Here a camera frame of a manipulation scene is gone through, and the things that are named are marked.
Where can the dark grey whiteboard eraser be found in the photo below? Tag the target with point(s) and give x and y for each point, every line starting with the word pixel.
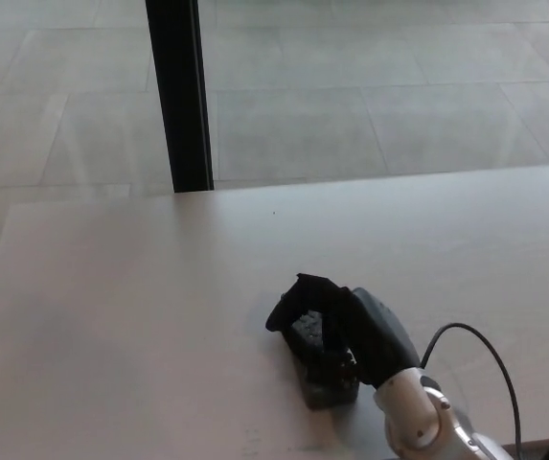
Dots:
pixel 324 390

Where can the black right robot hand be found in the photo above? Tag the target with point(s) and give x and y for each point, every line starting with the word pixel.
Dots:
pixel 374 335

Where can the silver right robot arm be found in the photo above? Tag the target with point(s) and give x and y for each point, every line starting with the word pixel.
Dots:
pixel 427 417

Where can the black metal window post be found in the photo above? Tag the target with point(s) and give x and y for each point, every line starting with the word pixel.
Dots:
pixel 178 96

